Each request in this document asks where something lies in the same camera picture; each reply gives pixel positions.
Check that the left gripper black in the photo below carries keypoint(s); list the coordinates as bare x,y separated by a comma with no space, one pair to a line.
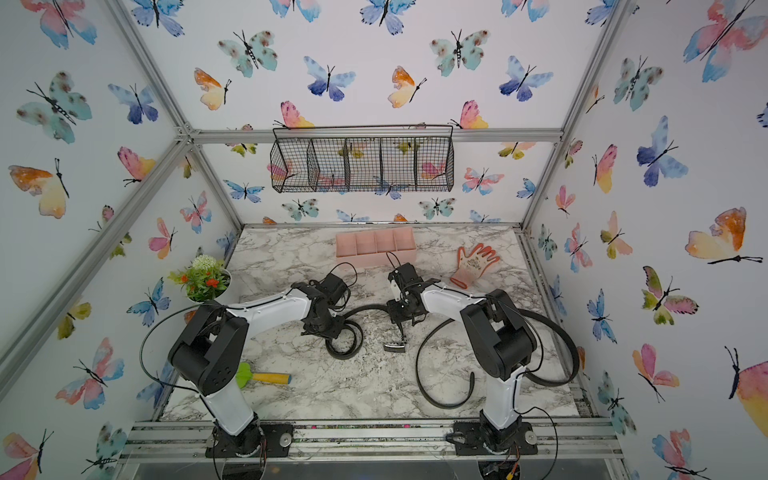
334,334

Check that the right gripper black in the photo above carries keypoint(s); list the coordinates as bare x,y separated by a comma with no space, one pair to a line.
394,313

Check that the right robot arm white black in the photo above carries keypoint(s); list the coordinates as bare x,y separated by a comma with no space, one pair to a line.
501,339

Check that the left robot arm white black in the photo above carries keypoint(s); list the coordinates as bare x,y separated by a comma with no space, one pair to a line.
209,349

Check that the pink divided storage box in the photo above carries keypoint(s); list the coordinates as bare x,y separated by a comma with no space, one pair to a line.
374,248

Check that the red and white work glove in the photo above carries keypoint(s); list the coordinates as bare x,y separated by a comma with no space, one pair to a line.
472,264

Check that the white flower pot with plant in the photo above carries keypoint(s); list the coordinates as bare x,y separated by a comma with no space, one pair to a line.
204,279

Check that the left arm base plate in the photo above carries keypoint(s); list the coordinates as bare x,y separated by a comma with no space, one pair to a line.
252,441

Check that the black wire wall basket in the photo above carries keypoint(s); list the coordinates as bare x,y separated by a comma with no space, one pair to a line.
386,160

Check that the aluminium front rail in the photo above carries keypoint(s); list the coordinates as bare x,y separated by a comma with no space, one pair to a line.
421,439

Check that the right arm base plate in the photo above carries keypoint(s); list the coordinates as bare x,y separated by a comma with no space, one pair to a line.
492,441

